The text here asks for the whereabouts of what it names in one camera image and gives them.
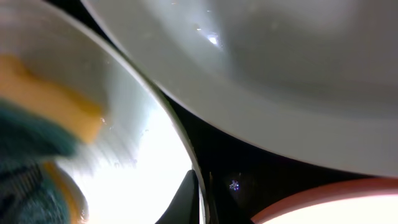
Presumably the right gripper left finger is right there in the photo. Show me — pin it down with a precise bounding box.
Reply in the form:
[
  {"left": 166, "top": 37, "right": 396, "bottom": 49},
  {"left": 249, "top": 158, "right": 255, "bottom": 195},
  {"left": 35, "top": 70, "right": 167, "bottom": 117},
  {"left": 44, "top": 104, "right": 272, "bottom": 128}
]
[{"left": 156, "top": 170, "right": 200, "bottom": 224}]

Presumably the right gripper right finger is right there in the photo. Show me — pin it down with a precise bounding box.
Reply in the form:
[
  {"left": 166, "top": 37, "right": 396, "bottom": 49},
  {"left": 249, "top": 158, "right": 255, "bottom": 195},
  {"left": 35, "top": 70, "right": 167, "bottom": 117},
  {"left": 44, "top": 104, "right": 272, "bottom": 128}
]
[{"left": 210, "top": 172, "right": 253, "bottom": 224}]

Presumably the light green plate front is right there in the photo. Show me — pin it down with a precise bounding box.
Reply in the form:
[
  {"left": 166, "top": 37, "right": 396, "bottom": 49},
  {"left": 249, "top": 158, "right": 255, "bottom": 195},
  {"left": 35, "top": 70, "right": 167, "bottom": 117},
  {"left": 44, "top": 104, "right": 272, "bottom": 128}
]
[{"left": 1, "top": 1, "right": 206, "bottom": 223}]

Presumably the light green plate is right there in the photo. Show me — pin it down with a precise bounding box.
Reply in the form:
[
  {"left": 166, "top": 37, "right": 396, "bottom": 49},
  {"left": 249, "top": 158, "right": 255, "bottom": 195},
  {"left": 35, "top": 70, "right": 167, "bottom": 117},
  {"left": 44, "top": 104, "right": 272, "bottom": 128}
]
[
  {"left": 84, "top": 0, "right": 397, "bottom": 177},
  {"left": 1, "top": 1, "right": 206, "bottom": 223}
]

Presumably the green yellow sponge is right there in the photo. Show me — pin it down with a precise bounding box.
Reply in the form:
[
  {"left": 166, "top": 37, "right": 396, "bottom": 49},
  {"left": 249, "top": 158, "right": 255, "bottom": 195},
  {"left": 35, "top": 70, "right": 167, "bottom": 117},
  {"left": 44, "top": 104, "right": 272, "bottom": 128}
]
[{"left": 1, "top": 55, "right": 103, "bottom": 223}]

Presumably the black round tray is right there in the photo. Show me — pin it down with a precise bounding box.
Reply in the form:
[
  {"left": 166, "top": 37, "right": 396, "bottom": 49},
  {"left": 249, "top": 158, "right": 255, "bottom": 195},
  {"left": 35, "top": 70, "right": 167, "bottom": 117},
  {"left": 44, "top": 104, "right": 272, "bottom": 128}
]
[{"left": 43, "top": 0, "right": 374, "bottom": 224}]

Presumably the pink white plate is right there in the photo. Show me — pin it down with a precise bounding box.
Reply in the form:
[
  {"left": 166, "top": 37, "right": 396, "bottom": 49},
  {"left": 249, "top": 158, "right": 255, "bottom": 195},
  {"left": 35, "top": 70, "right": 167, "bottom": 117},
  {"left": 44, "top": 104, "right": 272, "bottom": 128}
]
[{"left": 251, "top": 178, "right": 397, "bottom": 224}]

